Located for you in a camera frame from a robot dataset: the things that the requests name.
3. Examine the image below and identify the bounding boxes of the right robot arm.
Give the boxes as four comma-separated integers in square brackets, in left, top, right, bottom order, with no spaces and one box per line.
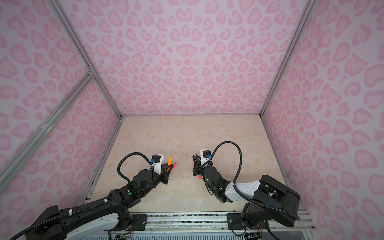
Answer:
[193,155,301,229]

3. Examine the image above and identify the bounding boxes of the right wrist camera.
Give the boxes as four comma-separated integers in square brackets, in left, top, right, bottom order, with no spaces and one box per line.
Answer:
[200,149,212,168]

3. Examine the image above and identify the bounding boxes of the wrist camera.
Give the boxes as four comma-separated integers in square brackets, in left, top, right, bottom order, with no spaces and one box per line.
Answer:
[151,154,164,175]
[200,149,212,168]

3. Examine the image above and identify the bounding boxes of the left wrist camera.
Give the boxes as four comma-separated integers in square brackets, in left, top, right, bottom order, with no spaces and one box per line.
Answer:
[151,154,164,175]

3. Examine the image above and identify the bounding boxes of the orange marker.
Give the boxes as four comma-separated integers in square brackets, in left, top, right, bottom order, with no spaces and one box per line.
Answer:
[167,156,173,172]

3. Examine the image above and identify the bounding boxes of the black corrugated cable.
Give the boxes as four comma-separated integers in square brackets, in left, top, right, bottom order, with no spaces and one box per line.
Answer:
[116,152,152,184]
[208,140,301,221]

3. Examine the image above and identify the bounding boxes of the left black corrugated cable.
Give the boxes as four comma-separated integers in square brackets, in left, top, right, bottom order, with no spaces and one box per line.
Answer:
[116,152,152,184]

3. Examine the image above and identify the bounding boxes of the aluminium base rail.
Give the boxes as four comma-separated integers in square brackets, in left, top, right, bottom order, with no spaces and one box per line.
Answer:
[55,211,319,240]

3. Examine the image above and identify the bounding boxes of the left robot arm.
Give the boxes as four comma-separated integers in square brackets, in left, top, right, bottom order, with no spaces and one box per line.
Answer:
[12,164,174,240]

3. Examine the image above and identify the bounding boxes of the right black corrugated cable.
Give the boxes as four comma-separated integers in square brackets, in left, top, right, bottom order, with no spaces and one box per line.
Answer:
[208,140,301,221]

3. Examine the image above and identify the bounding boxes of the corner aluminium post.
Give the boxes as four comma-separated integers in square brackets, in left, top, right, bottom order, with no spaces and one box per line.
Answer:
[260,0,319,119]
[47,0,123,120]

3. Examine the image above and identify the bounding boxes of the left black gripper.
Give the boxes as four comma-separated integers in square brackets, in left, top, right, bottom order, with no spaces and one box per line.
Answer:
[141,162,174,198]

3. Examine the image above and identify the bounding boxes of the left corner aluminium post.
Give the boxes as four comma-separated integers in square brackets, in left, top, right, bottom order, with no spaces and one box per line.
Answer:
[47,0,123,120]

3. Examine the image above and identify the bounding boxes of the diagonal aluminium frame bar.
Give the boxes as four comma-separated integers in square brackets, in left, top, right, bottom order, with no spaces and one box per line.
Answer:
[1,71,95,193]

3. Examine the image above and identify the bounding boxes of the right corner aluminium post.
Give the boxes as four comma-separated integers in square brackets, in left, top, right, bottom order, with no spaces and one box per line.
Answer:
[260,0,319,119]

